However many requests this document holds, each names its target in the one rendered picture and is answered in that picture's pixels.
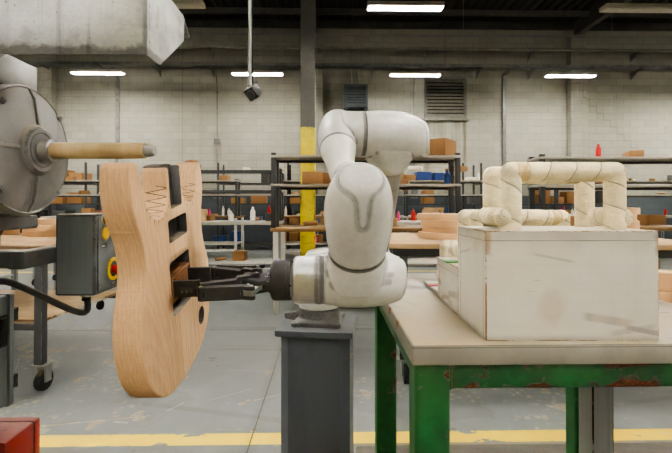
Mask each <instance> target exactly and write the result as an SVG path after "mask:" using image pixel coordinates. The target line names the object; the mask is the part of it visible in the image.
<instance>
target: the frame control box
mask: <svg viewBox="0 0 672 453"><path fill-rule="evenodd" d="M102 215H103V213H72V214H58V215H56V295H57V296H81V297H82V299H81V301H84V309H78V308H75V307H73V306H70V305H68V304H66V303H63V302H61V301H59V300H57V299H55V298H53V297H51V296H49V295H47V294H45V293H43V292H40V291H38V290H36V289H34V288H32V287H30V286H28V285H25V284H23V283H21V282H18V281H16V280H12V279H9V278H0V285H7V286H11V287H13V288H16V289H18V290H21V291H23V292H25V293H28V294H30V295H32V296H34V297H36V298H38V299H40V300H42V301H44V302H47V303H49V304H51V305H53V306H55V307H57V308H59V309H62V310H64V311H66V312H69V313H71V314H74V315H78V316H85V315H87V314H88V313H90V310H91V297H93V296H94V295H97V294H99V293H102V292H105V291H107V290H110V289H112V288H115V287H117V275H116V273H115V272H112V270H111V268H112V265H116V263H117V261H116V254H115V249H114V245H113V241H112V238H111V235H110V233H109V237H108V239H104V238H103V235H102V232H103V229H104V228H107V225H102V222H101V217H102Z"/></svg>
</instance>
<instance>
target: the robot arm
mask: <svg viewBox="0 0 672 453"><path fill-rule="evenodd" d="M318 145H319V148H320V152H321V156H322V158H323V160H324V162H325V165H326V167H327V170H328V173H329V176H330V179H331V183H330V185H329V187H328V189H327V193H326V197H325V202H324V223H325V228H326V238H327V243H328V248H318V249H312V250H309V251H308V252H307V253H306V255H305V256H296V257H295V259H294V263H292V260H274V261H272V263H271V267H270V269H266V264H265V263H260V264H226V263H219V264H217V266H212V267H187V268H188V280H173V289H174V297H198V302H206V301H226V300H251V301H253V300H255V299H256V297H255V294H260V293H266V292H269V293H270V296H271V299H272V300H274V301H291V299H292V297H293V298H294V302H295V304H299V309H298V310H294V311H286V312H285V318H286V319H291V320H294V321H292V322H291V327H294V328H297V327H310V328H332V329H340V328H341V321H342V318H343V317H345V313H344V312H340V311H339V307H344V308H367V307H377V306H383V305H387V304H391V303H394V302H397V301H399V300H401V299H402V298H403V296H404V294H405V291H406V287H407V267H406V264H405V262H404V261H403V260H402V259H401V258H399V257H397V256H396V255H394V254H391V253H390V252H389V251H388V250H389V244H390V238H391V232H392V226H393V220H394V214H395V208H396V205H397V199H398V193H399V187H400V181H401V175H402V172H403V171H404V170H405V169H406V168H407V166H408V165H409V163H410V162H411V160H412V159H413V158H416V157H419V156H420V155H422V154H423V153H424V152H425V151H426V149H427V147H428V145H429V128H428V125H427V123H426V122H425V121H423V120H422V119H420V118H419V117H417V116H415V115H413V114H409V113H405V112H399V111H384V110H375V111H345V110H341V109H335V110H331V111H329V112H328V113H327V114H326V115H325V116H324V117H323V119H322V121H321V123H320V126H319V130H318ZM358 156H365V157H366V160H367V163H363V162H354V161H355V157H358Z"/></svg>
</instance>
